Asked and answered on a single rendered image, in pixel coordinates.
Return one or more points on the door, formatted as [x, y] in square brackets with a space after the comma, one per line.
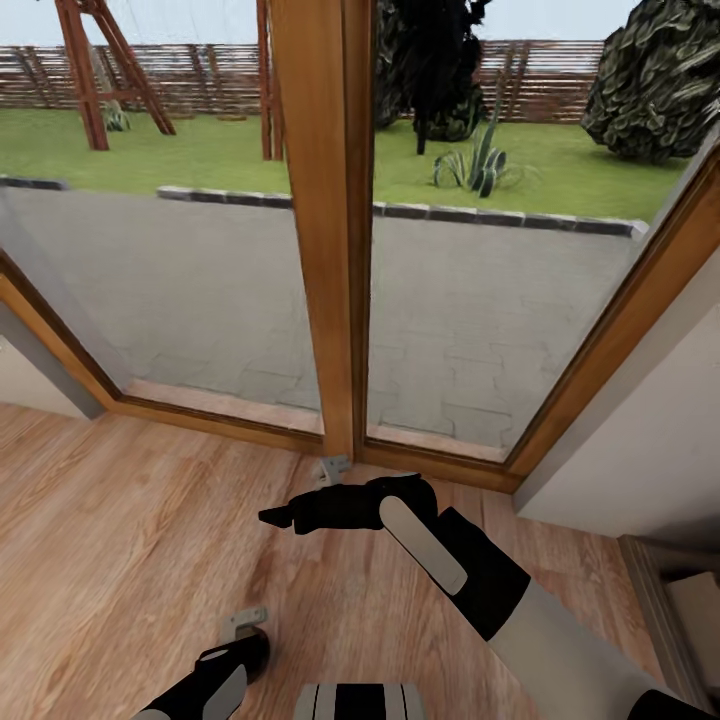
[422, 233]

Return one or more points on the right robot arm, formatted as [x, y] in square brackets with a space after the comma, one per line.
[568, 669]

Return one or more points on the pillar candle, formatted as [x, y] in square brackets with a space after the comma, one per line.
[248, 632]

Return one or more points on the wood fireplace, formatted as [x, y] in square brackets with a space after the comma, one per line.
[678, 590]

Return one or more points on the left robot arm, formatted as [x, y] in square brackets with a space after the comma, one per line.
[216, 688]

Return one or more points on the robot trunk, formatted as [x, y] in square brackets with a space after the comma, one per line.
[359, 702]

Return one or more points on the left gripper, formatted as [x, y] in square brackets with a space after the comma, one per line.
[251, 650]

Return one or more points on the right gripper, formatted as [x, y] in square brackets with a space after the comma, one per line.
[311, 511]

